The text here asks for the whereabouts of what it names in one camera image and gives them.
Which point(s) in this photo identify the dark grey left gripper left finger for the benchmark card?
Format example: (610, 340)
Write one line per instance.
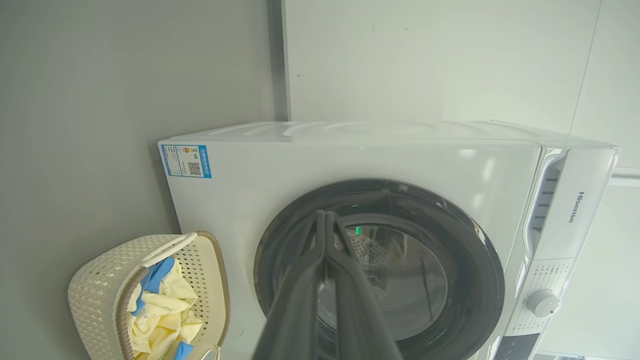
(295, 325)

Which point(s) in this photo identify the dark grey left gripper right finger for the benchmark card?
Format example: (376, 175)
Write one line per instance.
(360, 325)

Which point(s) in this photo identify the round dark washer door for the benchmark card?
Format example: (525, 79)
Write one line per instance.
(460, 260)

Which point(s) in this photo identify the cream garment with blue trim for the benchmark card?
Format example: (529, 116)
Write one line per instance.
(175, 287)
(155, 332)

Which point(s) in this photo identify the dark washing machine display panel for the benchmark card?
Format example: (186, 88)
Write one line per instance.
(517, 347)

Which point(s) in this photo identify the white front-load washing machine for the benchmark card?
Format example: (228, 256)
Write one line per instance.
(350, 160)

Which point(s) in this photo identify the white washing machine control knob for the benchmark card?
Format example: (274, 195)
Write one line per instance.
(543, 303)

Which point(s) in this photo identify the blue energy label sticker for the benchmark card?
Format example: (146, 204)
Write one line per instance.
(186, 161)

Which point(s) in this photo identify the cream perforated laundry basket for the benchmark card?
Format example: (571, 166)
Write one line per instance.
(100, 295)

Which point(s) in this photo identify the white detergent drawer front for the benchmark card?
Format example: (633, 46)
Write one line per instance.
(575, 210)

